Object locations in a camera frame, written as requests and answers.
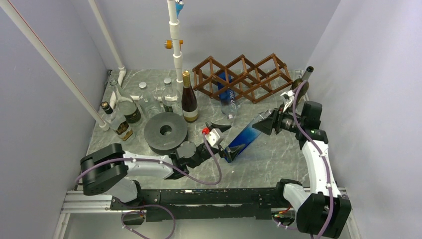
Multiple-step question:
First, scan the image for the clear bottle silver cap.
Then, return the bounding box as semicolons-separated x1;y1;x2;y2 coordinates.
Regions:
138;82;162;119

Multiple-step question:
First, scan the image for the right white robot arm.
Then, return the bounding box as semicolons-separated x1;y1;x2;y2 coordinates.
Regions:
252;101;352;239

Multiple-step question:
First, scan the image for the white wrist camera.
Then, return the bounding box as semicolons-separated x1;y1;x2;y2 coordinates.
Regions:
280;90;295;113
202;127;224;147

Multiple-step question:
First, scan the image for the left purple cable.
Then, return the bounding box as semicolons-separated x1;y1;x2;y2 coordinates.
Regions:
74;133;223;239

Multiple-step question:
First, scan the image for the short clear glass bottle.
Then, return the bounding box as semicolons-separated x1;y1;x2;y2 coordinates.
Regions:
161;77;183;116

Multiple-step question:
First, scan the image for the black round spool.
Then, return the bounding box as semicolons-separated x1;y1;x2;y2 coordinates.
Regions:
143;112;189;155

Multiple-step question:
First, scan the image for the dark green wine bottle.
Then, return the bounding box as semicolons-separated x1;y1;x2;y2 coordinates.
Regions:
290;66;315;110

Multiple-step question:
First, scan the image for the gold capped dark bottle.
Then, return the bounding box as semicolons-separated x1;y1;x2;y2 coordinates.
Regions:
181;71;199;122

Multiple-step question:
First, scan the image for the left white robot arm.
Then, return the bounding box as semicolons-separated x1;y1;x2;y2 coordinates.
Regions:
75;121;231;209

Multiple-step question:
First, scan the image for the brown wooden wine rack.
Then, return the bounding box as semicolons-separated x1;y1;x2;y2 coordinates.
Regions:
192;53;293;104

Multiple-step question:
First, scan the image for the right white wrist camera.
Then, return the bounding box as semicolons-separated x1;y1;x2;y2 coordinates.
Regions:
280;90;295;113

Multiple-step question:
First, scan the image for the blue square bottle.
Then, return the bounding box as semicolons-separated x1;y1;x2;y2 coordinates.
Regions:
219;88;237;120
228;112;264;151

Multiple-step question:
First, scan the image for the tall clear glass bottle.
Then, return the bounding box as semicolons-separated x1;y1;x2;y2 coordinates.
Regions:
109;78;141;124

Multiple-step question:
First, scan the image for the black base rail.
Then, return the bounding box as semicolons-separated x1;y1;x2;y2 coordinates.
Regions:
110;188;290;220

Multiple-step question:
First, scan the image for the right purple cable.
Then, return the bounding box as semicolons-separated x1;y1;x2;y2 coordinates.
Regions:
272;80;335;239

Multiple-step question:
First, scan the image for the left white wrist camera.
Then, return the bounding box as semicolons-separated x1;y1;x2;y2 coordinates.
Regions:
202;127;224;147

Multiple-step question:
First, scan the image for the white pvc pipe frame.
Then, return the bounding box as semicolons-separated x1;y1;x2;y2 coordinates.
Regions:
0;0;187;131

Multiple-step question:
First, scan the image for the purple cable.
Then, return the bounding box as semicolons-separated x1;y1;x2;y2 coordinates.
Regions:
74;133;223;239
272;80;335;239

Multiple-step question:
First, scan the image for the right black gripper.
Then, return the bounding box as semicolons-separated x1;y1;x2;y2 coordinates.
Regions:
253;104;305;135

